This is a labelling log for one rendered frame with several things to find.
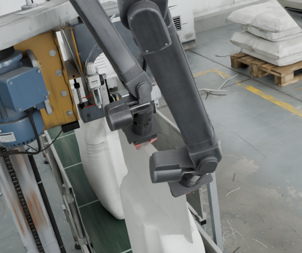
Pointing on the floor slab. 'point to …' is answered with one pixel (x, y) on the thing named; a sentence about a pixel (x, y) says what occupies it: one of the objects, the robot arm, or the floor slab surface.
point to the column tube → (47, 229)
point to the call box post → (213, 202)
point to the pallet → (239, 62)
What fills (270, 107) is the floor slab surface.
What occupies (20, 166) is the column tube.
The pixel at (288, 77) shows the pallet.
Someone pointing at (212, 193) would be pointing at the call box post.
